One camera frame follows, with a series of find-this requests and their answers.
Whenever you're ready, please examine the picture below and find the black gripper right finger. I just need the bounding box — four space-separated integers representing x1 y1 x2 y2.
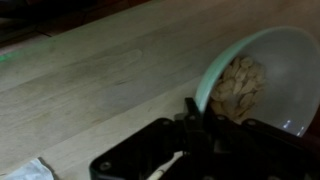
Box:
203 107 235 135

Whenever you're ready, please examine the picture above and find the pile of pale nuts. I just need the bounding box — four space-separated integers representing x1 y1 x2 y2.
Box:
209 56 268 123

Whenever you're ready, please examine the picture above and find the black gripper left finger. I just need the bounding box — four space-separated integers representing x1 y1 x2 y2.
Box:
183 97 203 130

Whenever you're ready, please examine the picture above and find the white bowl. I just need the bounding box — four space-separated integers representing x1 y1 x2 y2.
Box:
194 25 320 138

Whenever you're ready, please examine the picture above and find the white cable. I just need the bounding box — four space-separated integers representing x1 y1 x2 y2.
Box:
146 150 184 180

